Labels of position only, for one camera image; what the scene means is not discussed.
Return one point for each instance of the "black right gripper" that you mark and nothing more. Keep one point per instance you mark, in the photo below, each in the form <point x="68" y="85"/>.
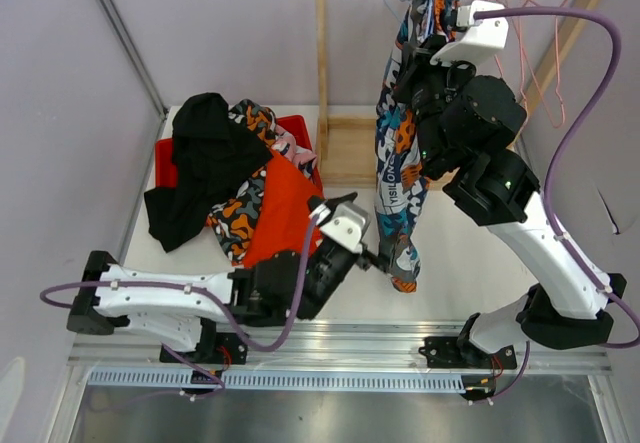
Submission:
<point x="416" y="66"/>

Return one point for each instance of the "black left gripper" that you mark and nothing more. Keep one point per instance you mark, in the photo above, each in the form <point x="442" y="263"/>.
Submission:
<point x="366" y="258"/>

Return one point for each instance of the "blue orange cartoon shorts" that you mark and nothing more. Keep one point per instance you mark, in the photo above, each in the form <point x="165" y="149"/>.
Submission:
<point x="400" y="188"/>

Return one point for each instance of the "pink patterned shorts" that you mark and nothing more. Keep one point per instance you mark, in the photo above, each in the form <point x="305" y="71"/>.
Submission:
<point x="305" y="160"/>

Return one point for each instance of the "blue wire hanger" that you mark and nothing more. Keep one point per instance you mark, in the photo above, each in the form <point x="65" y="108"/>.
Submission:
<point x="397" y="8"/>
<point x="429" y="17"/>

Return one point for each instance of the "black shorts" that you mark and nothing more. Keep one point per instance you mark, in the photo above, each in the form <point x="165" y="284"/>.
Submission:
<point x="213" y="156"/>

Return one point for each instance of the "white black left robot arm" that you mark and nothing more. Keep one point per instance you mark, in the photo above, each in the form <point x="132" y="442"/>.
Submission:
<point x="182" y="311"/>

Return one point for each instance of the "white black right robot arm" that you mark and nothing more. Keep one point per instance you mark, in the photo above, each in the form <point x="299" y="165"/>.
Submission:
<point x="465" y="122"/>

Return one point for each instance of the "red plastic tray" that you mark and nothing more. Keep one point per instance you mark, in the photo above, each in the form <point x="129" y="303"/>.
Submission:
<point x="163" y="152"/>

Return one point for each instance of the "wooden clothes rack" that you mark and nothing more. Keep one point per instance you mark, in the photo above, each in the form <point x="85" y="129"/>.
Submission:
<point x="345" y="142"/>

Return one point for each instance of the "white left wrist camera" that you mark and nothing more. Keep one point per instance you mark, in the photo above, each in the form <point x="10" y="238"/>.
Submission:
<point x="344" y="222"/>

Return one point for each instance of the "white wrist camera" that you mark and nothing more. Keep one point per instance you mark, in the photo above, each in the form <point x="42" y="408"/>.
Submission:
<point x="479" y="40"/>
<point x="344" y="222"/>

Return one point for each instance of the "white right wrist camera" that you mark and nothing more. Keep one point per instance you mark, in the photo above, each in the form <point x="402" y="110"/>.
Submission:
<point x="479" y="40"/>

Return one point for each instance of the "aluminium mounting rail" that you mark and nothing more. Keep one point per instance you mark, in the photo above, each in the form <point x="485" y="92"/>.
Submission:
<point x="340" y="346"/>

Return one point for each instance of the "white slotted cable duct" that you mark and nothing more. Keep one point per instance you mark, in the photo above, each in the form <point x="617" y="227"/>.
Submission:
<point x="280" y="380"/>

